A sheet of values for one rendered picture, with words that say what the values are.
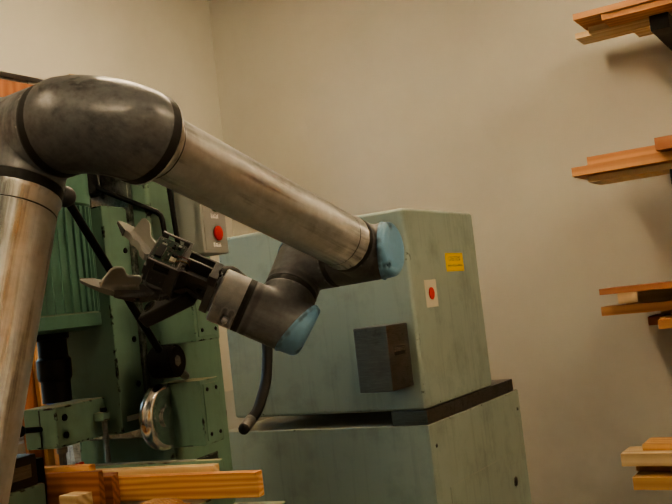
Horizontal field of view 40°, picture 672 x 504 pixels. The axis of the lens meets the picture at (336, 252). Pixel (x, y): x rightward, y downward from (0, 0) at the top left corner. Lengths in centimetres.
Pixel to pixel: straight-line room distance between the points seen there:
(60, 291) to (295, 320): 42
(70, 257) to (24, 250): 54
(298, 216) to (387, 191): 265
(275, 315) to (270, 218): 24
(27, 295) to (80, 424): 64
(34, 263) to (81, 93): 20
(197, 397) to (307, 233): 51
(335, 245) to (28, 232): 48
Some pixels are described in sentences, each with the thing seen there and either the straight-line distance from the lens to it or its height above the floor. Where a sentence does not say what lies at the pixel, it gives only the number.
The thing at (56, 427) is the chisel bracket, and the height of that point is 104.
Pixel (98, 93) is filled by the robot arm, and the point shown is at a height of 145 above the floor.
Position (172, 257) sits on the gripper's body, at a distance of 146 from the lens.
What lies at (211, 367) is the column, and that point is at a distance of 193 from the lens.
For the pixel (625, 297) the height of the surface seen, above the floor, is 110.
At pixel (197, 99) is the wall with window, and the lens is 433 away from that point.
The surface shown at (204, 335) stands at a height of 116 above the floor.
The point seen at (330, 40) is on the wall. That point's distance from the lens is 416.
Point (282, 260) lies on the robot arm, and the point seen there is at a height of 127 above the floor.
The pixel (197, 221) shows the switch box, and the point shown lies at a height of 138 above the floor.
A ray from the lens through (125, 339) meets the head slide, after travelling 176.
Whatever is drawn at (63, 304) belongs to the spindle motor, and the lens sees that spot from 163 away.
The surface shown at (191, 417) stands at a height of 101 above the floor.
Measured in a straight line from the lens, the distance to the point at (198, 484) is 156.
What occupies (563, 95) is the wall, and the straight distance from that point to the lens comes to 369.
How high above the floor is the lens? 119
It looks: 3 degrees up
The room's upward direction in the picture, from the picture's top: 6 degrees counter-clockwise
